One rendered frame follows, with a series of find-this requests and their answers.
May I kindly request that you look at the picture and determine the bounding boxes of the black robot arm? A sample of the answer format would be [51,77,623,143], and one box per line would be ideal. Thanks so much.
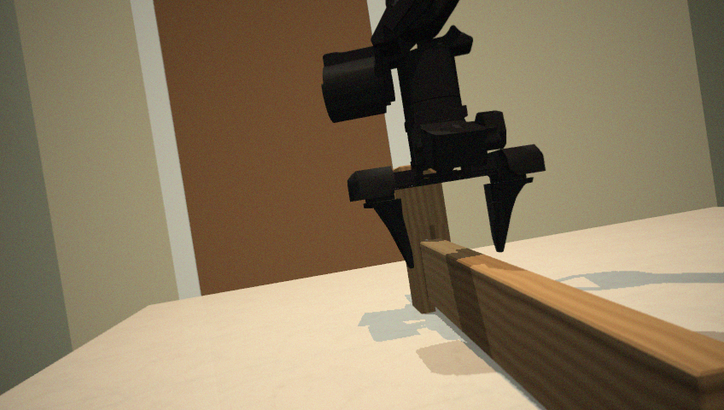
[321,0,506,172]

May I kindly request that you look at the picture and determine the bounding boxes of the wooden slotted post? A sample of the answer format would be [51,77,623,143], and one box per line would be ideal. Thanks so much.
[394,183,451,314]

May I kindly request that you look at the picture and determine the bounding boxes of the brown wooden rail with end hook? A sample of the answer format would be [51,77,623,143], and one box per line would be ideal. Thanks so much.
[419,238,724,410]

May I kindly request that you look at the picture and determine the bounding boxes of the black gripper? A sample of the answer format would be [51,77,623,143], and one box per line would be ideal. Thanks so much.
[347,97,546,268]

